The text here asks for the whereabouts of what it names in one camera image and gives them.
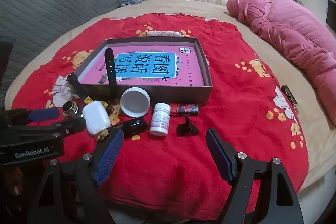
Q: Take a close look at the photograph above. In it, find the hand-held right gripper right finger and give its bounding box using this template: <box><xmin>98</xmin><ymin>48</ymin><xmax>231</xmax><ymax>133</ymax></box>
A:
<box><xmin>205</xmin><ymin>127</ymin><xmax>305</xmax><ymax>224</ymax></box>

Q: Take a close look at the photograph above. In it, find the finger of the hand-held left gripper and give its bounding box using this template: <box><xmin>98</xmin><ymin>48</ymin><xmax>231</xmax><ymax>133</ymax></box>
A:
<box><xmin>10</xmin><ymin>117</ymin><xmax>87</xmax><ymax>139</ymax></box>
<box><xmin>0</xmin><ymin>108</ymin><xmax>60</xmax><ymax>127</ymax></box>

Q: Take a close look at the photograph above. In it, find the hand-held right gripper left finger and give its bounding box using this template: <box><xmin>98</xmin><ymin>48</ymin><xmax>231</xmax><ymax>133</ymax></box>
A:
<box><xmin>28</xmin><ymin>130</ymin><xmax>125</xmax><ymax>224</ymax></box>

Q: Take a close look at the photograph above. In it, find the silver metal pipe fitting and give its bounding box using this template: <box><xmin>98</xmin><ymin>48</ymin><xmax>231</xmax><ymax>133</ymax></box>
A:
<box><xmin>62</xmin><ymin>101</ymin><xmax>79</xmax><ymax>117</ymax></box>

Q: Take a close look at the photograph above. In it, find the white earbuds case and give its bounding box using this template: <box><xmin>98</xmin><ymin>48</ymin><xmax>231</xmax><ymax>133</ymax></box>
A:
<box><xmin>82</xmin><ymin>100</ymin><xmax>111</xmax><ymax>135</ymax></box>

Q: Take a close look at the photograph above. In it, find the black and gold faceted bottle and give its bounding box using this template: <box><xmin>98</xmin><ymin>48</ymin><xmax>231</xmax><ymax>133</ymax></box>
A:
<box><xmin>97</xmin><ymin>118</ymin><xmax>147</xmax><ymax>142</ymax></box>

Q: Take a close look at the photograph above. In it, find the black hair clip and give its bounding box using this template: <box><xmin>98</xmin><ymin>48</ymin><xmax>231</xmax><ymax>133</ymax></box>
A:
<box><xmin>175</xmin><ymin>115</ymin><xmax>200</xmax><ymax>136</ymax></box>

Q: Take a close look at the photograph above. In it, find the red floral lighter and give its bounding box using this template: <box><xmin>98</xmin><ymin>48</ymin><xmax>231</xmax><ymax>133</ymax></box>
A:
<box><xmin>171</xmin><ymin>103</ymin><xmax>199</xmax><ymax>116</ymax></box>

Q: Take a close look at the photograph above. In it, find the white ribbed jar lid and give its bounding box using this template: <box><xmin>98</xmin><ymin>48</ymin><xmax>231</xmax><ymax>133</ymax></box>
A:
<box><xmin>120</xmin><ymin>86</ymin><xmax>151</xmax><ymax>118</ymax></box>

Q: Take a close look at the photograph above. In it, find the white pill bottle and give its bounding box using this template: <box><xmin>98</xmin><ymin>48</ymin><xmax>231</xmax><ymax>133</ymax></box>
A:
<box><xmin>149</xmin><ymin>103</ymin><xmax>171</xmax><ymax>136</ymax></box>

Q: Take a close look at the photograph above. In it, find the yellow watch with black strap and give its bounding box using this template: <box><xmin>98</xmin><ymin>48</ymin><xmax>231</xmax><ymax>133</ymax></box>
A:
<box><xmin>66</xmin><ymin>48</ymin><xmax>118</xmax><ymax>109</ymax></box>

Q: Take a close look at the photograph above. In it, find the grey cardboard box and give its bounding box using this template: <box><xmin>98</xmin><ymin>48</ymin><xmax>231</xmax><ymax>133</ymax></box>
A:
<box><xmin>74</xmin><ymin>37</ymin><xmax>213</xmax><ymax>105</ymax></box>

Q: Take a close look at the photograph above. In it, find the person's left hand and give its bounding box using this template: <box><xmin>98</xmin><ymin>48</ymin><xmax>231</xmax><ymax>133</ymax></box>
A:
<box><xmin>0</xmin><ymin>166</ymin><xmax>25</xmax><ymax>197</ymax></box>

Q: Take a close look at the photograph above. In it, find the red floral blanket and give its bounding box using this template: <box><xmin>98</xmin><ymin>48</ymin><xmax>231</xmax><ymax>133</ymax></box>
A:
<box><xmin>12</xmin><ymin>17</ymin><xmax>309</xmax><ymax>220</ymax></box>

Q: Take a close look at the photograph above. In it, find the brown patterned flat object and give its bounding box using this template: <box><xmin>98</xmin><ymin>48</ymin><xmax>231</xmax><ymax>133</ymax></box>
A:
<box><xmin>281</xmin><ymin>84</ymin><xmax>300</xmax><ymax>114</ymax></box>

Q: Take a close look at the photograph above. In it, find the pink and blue book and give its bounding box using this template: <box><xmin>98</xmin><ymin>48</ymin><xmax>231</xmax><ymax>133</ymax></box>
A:
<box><xmin>79</xmin><ymin>46</ymin><xmax>205</xmax><ymax>86</ymax></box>

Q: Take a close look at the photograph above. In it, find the grey quilted headboard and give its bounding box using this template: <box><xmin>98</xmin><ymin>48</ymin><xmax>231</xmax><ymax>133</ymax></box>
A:
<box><xmin>0</xmin><ymin>0</ymin><xmax>137</xmax><ymax>109</ymax></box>

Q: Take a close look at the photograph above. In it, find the blue patterned cloth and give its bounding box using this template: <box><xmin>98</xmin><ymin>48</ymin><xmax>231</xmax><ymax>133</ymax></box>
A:
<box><xmin>118</xmin><ymin>0</ymin><xmax>146</xmax><ymax>8</ymax></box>

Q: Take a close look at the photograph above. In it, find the pink quilt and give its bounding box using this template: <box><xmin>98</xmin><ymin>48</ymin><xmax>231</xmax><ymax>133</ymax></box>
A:
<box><xmin>226</xmin><ymin>0</ymin><xmax>336</xmax><ymax>127</ymax></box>

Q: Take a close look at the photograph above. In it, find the beige bed sheet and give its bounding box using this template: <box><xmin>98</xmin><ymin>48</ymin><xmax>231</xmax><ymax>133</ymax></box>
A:
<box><xmin>5</xmin><ymin>0</ymin><xmax>336</xmax><ymax>214</ymax></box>

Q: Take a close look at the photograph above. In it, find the black television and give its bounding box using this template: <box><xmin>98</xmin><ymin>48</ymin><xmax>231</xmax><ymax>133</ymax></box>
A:
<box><xmin>326</xmin><ymin>0</ymin><xmax>336</xmax><ymax>30</ymax></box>

